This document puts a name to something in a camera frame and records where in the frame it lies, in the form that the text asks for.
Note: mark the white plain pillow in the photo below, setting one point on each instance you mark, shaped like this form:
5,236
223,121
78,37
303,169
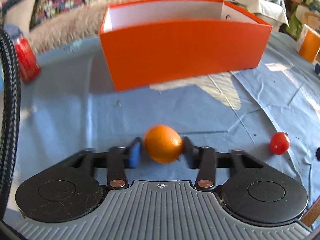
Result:
20,15

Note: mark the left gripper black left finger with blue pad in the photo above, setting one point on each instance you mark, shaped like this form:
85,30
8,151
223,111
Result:
120,158

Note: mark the red soda can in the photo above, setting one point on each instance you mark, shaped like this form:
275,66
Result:
28,65

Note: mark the wooden ruler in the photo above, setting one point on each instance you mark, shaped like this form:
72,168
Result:
312,214

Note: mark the orange cardboard box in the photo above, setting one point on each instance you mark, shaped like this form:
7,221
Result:
155,41

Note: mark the blue patterned tablecloth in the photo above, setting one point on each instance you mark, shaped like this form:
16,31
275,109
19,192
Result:
72,106

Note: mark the small orange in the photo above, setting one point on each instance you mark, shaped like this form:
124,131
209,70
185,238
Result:
163,144

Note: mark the orange plastic cup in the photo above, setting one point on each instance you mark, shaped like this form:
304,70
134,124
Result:
309,42

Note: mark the red cherry tomato right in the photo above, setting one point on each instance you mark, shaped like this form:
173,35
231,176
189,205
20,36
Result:
279,143

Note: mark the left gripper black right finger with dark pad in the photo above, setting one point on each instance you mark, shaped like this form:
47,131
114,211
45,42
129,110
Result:
203,159

